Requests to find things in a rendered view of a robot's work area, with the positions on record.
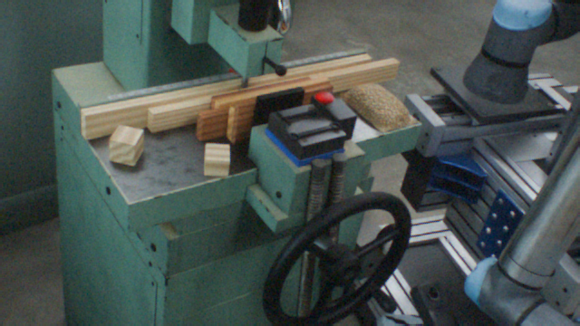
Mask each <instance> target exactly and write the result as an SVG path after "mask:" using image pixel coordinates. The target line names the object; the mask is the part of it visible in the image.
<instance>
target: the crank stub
mask: <svg viewBox="0 0 580 326"><path fill-rule="evenodd" d="M369 292H370V293H371V295H372V297H373V298H374V300H375V301H377V303H378V304H379V305H380V307H381V308H382V309H383V310H384V311H385V312H387V313H394V312H395V311H396V310H397V304H396V302H395V301H394V300H392V298H391V296H389V295H388V294H387V293H386V292H385V291H384V290H382V289H381V288H380V287H378V286H377V285H376V284H374V285H372V286H371V287H370V288H369Z"/></svg>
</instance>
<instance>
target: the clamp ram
mask: <svg viewBox="0 0 580 326"><path fill-rule="evenodd" d="M304 94H305V90H304V89H303V88H302V87H296V88H292V89H286V90H282V91H273V92H269V93H265V94H260V95H257V99H256V105H255V111H254V118H253V125H252V127H254V126H258V125H262V124H267V123H268V119H269V114H271V113H276V111H280V110H287V109H292V108H296V107H300V106H302V105H303V100H304Z"/></svg>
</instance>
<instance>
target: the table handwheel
mask: <svg viewBox="0 0 580 326"><path fill-rule="evenodd" d="M373 209H381V210H385V211H387V212H389V213H390V215H391V216H393V218H394V221H395V227H394V228H391V229H390V230H388V232H387V233H385V234H383V235H381V236H380V237H378V238H376V239H374V240H372V241H371V242H369V243H367V244H365V245H363V246H361V247H359V249H356V250H355V251H353V252H352V251H351V250H350V249H349V247H348V245H347V244H335V243H334V241H333V240H332V239H331V238H330V237H329V236H328V235H327V234H326V232H327V230H328V229H330V228H331V227H332V226H334V225H336V224H338V223H339V222H341V221H343V220H344V219H346V218H348V217H350V216H354V215H357V213H361V212H363V211H367V210H373ZM293 229H294V230H295V231H296V234H295V235H294V236H293V237H292V238H290V239H289V241H288V242H287V243H286V244H285V246H284V247H283V249H282V251H281V252H280V254H279V255H278V256H277V258H276V259H275V261H274V262H273V263H272V266H271V268H270V270H269V272H268V275H267V277H266V282H265V285H264V290H263V308H264V312H265V315H266V318H267V319H268V321H269V322H270V323H271V324H272V325H273V326H331V325H333V324H335V323H337V322H338V321H342V320H344V319H345V318H347V317H348V316H350V314H351V313H353V312H355V311H356V310H357V309H360V308H361V307H362V306H364V304H366V303H367V302H368V301H369V300H370V299H371V298H372V295H371V293H370V292H369V288H370V287H371V286H372V285H374V284H376V285H377V286H378V287H380V288H382V287H383V286H384V285H385V284H386V283H387V281H388V279H389V278H390V277H391V275H392V274H394V272H395V271H396V269H397V268H398V266H399V265H400V262H401V259H402V257H403V256H404V254H405V252H406V249H407V246H408V244H409V243H410V240H411V230H412V221H411V212H410V210H408V208H407V207H406V206H405V204H404V203H403V202H402V201H401V200H400V199H399V198H398V197H397V196H395V195H392V194H389V193H386V192H378V191H373V192H364V193H361V194H356V195H353V196H350V197H348V198H346V199H344V200H341V201H339V202H337V203H335V204H333V205H331V206H329V207H327V208H326V209H324V210H323V211H321V212H320V213H318V215H317V216H315V217H314V218H313V219H311V220H310V221H309V222H308V223H306V224H303V225H299V226H296V227H293ZM390 241H391V245H390V247H389V250H388V252H387V254H386V255H385V257H384V258H383V260H382V262H381V263H380V266H379V267H378V268H377V270H376V271H374V272H373V273H372V275H371V276H370V277H369V278H368V279H367V280H366V281H365V283H364V284H363V285H362V286H361V287H360V288H359V289H357V290H355V291H354V292H353V293H352V294H350V295H349V296H348V297H346V298H345V300H343V301H342V302H339V303H337V304H335V306H333V307H331V308H329V309H327V310H325V311H323V309H324V307H325V305H326V304H327V302H328V300H329V297H330V296H331V294H332V292H333V290H334V287H345V286H347V285H349V284H351V283H352V282H353V281H354V280H355V279H356V277H357V276H359V275H360V273H361V270H362V266H363V263H362V261H361V259H362V258H364V257H365V256H366V255H368V254H370V253H371V252H373V251H376V250H377V249H379V247H380V246H382V245H385V244H386V243H388V242H390ZM304 251H308V252H309V253H311V254H313V255H315V256H317V257H318V258H319V262H318V269H319V270H320V272H321V273H322V274H323V275H325V276H326V278H327V281H326V284H325V285H324V287H323V289H322V291H321V293H320V295H319V297H318V300H317V302H316V304H315V306H314V308H313V310H312V312H311V314H310V316H306V317H293V316H289V314H286V313H285V312H284V311H283V310H282V307H281V302H280V298H281V292H282V289H283V285H284V283H285V278H286V276H287V275H288V274H289V272H290V270H292V269H293V267H294V266H295V263H296V261H297V260H298V259H299V257H300V256H301V255H302V254H303V252H304Z"/></svg>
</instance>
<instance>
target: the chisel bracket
mask: <svg viewBox="0 0 580 326"><path fill-rule="evenodd" d="M238 8H239V4H237V5H224V6H216V7H212V8H211V9H210V17H209V28H208V43H209V44H211V46H212V47H213V48H214V49H215V50H216V51H217V52H218V53H219V54H220V55H221V56H222V57H224V58H225V59H226V60H227V62H228V63H229V64H230V65H231V66H232V67H233V68H234V69H235V70H236V71H237V72H238V73H239V74H241V75H242V76H243V77H244V78H251V77H256V76H262V75H267V74H271V73H276V70H275V69H273V68H271V67H270V66H268V65H267V64H266V63H264V61H263V57H264V56H267V57H268V58H269V59H271V60H272V61H275V63H277V64H278V65H280V60H281V54H282V48H283V41H284V37H283V36H282V35H280V34H279V33H278V32H277V31H276V30H273V29H272V27H271V26H270V25H269V24H267V28H266V29H265V30H264V31H261V32H252V31H248V30H245V29H243V27H241V26H239V25H238V24H237V17H238Z"/></svg>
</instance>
